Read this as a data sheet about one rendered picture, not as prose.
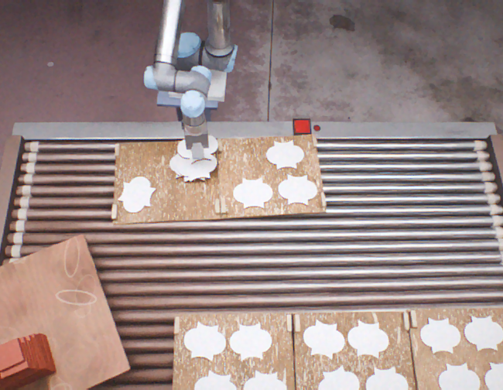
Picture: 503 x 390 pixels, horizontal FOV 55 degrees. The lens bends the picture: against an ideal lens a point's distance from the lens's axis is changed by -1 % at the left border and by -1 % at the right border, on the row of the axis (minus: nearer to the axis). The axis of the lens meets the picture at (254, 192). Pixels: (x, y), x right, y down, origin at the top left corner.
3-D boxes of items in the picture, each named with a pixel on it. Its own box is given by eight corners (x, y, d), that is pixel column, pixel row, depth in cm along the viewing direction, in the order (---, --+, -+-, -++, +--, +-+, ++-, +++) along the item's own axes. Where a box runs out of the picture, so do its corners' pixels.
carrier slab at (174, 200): (117, 145, 202) (116, 143, 201) (217, 141, 205) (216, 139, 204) (113, 225, 188) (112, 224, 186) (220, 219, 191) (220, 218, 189)
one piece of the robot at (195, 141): (182, 142, 166) (186, 165, 181) (208, 141, 166) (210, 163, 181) (179, 112, 171) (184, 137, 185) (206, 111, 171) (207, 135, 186)
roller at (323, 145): (29, 145, 206) (25, 138, 201) (480, 143, 216) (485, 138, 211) (27, 155, 204) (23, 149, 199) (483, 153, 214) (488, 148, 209)
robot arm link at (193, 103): (207, 89, 159) (201, 111, 156) (207, 108, 169) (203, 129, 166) (183, 85, 160) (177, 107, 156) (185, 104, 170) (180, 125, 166)
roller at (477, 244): (11, 247, 187) (5, 243, 183) (504, 241, 197) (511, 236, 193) (8, 259, 185) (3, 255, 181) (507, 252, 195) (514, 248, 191)
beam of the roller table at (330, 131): (19, 129, 211) (14, 121, 205) (487, 128, 221) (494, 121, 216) (15, 146, 207) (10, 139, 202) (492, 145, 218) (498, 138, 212)
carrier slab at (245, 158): (217, 141, 205) (217, 138, 204) (313, 136, 208) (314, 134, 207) (221, 219, 191) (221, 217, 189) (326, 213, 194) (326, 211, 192)
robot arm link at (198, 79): (179, 61, 166) (172, 87, 161) (213, 66, 166) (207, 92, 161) (182, 75, 173) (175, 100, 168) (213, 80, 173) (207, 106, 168)
